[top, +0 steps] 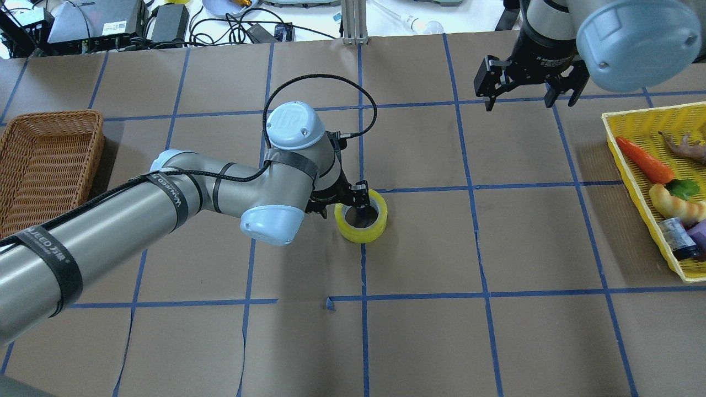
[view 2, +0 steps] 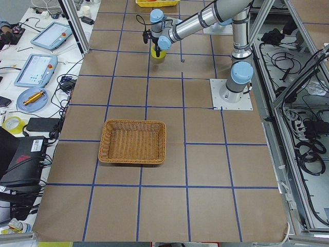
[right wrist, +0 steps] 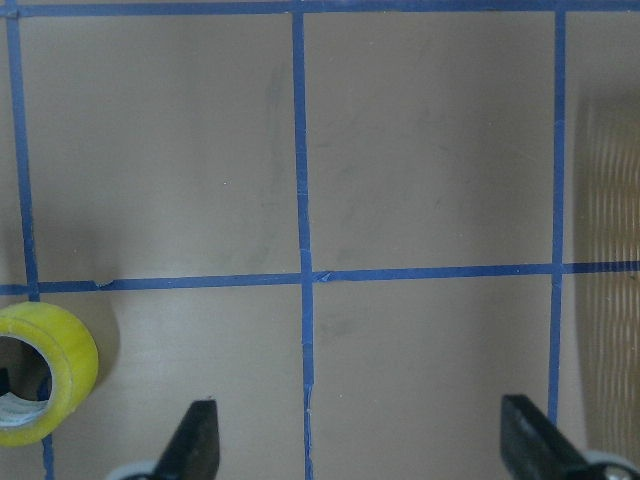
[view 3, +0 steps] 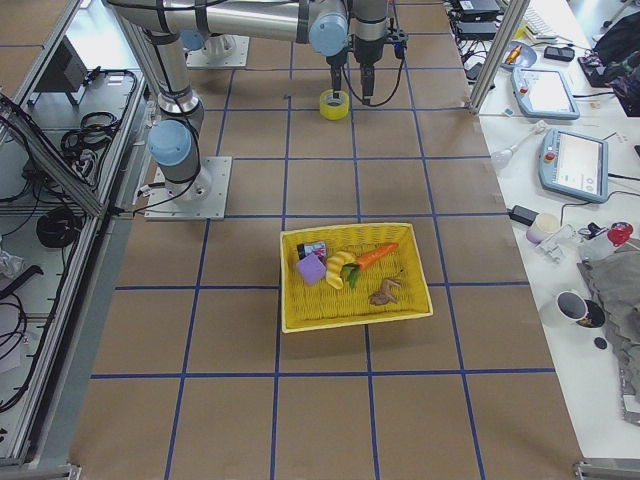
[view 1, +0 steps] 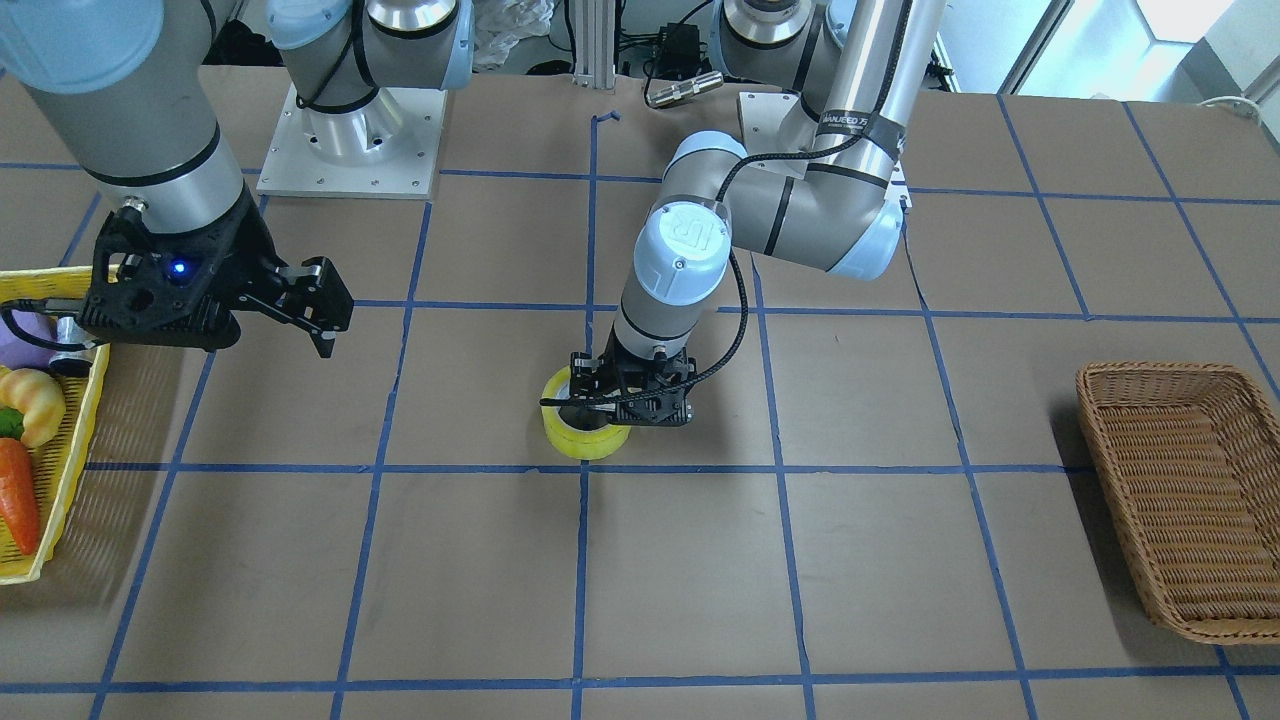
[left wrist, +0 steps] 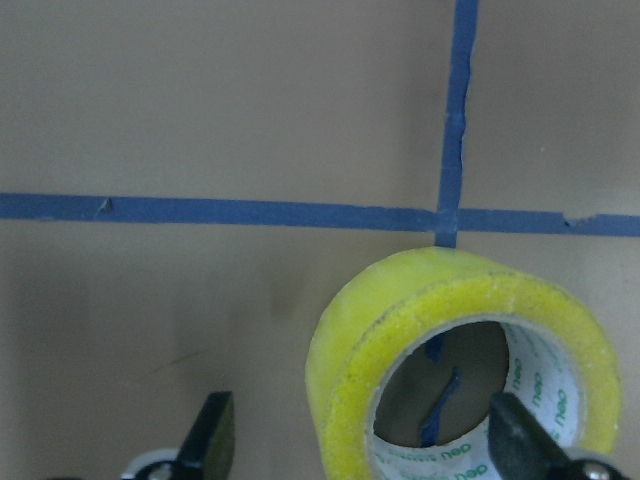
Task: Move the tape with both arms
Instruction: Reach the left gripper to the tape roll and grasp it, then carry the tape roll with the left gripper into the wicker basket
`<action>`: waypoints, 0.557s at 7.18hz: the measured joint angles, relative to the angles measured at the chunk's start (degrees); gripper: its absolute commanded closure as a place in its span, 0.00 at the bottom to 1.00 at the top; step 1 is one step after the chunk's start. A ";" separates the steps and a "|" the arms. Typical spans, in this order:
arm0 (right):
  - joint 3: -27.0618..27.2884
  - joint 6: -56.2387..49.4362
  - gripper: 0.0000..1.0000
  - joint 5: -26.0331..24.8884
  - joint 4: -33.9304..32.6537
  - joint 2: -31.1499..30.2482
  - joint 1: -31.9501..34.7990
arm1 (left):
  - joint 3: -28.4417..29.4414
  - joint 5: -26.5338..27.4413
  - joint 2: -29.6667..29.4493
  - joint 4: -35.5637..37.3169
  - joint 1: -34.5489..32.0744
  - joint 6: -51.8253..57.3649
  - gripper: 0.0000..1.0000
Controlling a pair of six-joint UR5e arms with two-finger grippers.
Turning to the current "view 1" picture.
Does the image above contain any orange toy carrot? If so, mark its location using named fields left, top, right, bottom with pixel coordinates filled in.
left=1, top=437, right=41, bottom=555

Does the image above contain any yellow plastic basket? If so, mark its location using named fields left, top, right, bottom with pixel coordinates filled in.
left=1, top=266, right=110, bottom=585

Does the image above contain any aluminium frame post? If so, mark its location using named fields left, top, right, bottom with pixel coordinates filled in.
left=566, top=1, right=620, bottom=94

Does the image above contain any toy croissant bread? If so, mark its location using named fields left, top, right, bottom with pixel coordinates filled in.
left=1, top=368, right=67, bottom=448

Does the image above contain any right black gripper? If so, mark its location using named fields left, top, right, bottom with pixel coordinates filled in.
left=76, top=190, right=355, bottom=359

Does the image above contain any yellow tape roll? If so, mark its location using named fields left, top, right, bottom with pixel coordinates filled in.
left=540, top=406, right=631, bottom=461

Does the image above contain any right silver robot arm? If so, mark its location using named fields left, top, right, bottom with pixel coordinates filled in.
left=3, top=1, right=475, bottom=357

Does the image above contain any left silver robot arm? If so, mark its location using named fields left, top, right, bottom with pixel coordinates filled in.
left=541, top=1, right=945, bottom=430

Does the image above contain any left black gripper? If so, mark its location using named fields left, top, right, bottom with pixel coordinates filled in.
left=540, top=345, right=698, bottom=427

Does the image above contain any brown wicker basket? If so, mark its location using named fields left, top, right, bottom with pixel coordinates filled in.
left=1075, top=361, right=1279, bottom=644

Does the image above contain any purple foam block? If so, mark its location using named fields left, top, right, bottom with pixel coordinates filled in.
left=1, top=310, right=58, bottom=372

